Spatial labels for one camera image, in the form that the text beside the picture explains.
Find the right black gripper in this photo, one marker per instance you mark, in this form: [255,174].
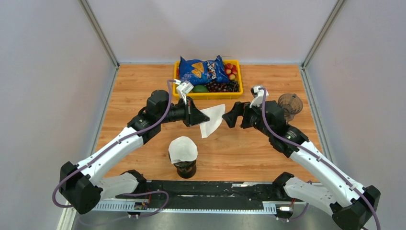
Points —
[241,109]

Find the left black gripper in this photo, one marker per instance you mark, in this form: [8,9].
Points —
[196,117]

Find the white paper coffee filter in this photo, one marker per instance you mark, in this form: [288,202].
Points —
[182,149]

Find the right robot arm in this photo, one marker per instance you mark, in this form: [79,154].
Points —
[348,202]

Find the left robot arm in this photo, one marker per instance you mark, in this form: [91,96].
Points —
[83,184]

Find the dark coffee dripper on stand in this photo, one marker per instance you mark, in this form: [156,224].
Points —
[185,164]

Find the yellow plastic tray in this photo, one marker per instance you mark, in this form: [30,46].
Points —
[211,95]

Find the dark purple grapes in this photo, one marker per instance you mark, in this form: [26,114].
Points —
[231,86]

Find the dark green avocado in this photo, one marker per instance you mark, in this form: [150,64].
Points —
[200,89]

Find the red peaches bunch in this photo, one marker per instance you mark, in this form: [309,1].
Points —
[231,71]

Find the blue chips bag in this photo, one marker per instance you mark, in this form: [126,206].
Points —
[199,72]

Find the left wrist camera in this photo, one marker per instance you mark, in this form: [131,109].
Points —
[183,88]

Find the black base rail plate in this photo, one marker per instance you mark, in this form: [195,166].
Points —
[208,195]

